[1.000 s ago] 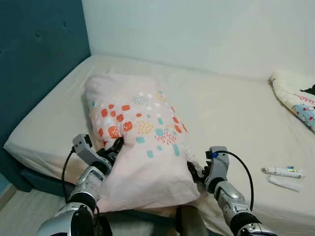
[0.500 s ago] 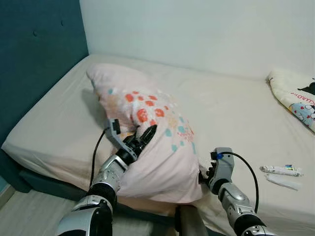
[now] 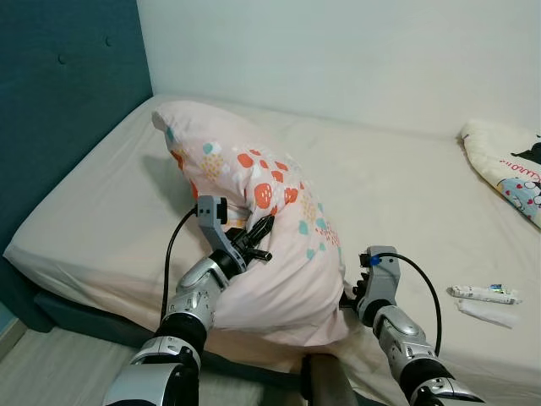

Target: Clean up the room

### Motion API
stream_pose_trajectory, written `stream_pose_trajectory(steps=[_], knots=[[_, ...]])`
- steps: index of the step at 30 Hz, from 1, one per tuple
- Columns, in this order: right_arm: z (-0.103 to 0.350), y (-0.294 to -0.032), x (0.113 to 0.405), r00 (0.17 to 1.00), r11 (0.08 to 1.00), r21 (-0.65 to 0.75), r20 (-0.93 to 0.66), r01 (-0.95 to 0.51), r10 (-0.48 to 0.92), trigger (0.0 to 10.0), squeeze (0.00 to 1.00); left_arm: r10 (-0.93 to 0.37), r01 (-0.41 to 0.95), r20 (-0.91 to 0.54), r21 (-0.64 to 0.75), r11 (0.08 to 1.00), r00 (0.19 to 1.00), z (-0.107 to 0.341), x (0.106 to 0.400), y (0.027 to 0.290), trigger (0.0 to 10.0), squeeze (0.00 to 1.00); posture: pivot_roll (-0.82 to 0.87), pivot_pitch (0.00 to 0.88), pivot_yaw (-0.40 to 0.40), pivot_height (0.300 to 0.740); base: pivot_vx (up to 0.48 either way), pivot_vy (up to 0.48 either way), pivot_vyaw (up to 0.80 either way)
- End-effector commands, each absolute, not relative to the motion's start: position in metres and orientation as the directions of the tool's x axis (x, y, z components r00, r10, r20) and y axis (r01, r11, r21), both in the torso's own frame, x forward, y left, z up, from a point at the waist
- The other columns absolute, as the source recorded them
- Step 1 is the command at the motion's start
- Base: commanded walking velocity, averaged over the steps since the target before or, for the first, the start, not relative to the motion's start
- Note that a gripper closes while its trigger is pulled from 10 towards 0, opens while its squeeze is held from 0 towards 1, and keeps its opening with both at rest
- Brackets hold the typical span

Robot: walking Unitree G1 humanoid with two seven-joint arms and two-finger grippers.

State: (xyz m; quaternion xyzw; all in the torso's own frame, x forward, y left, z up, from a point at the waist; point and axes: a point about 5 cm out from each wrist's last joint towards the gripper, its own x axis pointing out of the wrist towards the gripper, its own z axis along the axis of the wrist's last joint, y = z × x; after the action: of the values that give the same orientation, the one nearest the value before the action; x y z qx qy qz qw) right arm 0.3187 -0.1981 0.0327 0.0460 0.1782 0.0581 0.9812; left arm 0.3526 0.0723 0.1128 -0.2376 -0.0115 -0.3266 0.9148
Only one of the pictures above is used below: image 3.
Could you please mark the white printed tube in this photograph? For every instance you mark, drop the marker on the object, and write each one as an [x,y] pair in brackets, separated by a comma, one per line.
[482,293]

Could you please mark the cream cartoon print blanket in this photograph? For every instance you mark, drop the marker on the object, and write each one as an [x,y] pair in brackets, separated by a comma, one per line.
[499,161]

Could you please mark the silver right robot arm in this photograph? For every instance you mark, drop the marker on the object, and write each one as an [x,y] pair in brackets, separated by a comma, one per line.
[406,338]

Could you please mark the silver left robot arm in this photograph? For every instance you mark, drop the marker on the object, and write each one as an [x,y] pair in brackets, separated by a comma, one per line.
[190,296]

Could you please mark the grey right robot leg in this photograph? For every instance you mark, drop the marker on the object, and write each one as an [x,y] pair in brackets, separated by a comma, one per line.
[330,385]

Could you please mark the white crumpled wrapper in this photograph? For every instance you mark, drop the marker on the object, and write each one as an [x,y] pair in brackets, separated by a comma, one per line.
[490,314]

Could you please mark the teal upholstered headboard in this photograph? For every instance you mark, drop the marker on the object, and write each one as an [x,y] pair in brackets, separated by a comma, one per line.
[68,85]

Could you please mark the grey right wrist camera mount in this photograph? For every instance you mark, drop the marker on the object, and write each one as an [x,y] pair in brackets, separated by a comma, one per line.
[385,279]

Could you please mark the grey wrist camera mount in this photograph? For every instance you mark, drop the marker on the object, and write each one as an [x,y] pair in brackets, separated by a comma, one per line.
[385,279]
[211,211]

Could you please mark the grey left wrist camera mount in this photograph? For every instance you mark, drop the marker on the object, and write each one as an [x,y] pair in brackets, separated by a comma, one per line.
[211,211]

